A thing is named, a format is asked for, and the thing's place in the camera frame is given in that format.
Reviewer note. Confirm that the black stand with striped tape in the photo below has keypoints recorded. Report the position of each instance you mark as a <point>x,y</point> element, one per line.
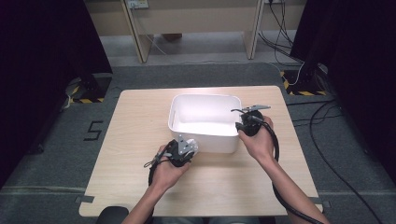
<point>306,82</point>
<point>93,87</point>

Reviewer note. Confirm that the beige wooden desk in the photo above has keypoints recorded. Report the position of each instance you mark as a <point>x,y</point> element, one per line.
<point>199,18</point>

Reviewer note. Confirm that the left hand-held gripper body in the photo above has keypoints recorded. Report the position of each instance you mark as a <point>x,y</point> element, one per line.
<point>183,146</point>

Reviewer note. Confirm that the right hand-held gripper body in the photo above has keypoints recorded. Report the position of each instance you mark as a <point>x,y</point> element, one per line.
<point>252,123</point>

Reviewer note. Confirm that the white plastic bin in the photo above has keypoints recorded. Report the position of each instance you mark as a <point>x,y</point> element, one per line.
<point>205,115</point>

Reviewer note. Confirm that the person's left hand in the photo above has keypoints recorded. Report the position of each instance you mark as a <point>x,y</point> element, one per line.
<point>168,177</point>

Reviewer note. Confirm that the black curtain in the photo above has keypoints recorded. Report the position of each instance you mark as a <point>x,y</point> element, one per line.
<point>37,77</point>
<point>367,77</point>

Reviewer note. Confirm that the grey tape strip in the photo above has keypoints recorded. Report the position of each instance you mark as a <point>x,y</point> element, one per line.
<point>84,199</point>
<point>325,204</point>

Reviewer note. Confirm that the white knitted cloth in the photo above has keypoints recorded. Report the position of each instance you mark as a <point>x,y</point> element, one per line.
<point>193,144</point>

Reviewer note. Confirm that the white wall socket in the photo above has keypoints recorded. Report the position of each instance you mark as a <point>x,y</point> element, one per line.
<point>138,3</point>

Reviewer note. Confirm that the person's right hand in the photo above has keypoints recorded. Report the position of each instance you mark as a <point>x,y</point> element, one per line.
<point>260,147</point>

